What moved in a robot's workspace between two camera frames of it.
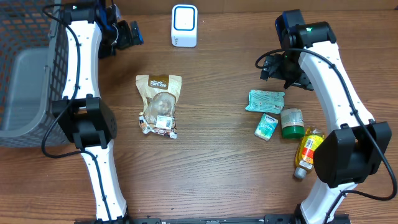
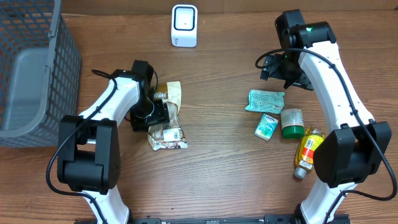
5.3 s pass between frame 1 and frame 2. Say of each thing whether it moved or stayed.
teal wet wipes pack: stayed
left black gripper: moved
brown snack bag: moved
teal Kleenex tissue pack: stayed
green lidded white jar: stayed
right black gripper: stayed
